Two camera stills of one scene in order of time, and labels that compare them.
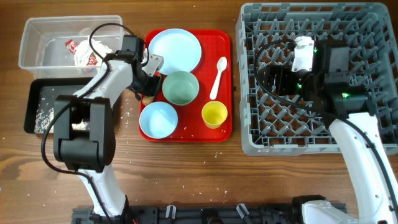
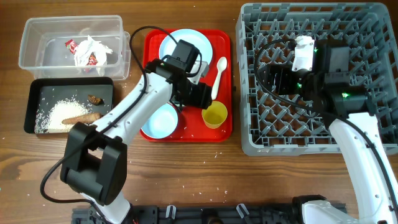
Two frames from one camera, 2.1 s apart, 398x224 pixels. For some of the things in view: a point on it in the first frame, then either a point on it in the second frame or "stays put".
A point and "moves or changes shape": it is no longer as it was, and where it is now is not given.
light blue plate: (180, 49) moves or changes shape
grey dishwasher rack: (274, 125) stays put
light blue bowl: (158, 120) stays put
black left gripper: (151, 91) -> (201, 95)
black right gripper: (283, 73) stays put
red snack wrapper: (92, 60) stays put
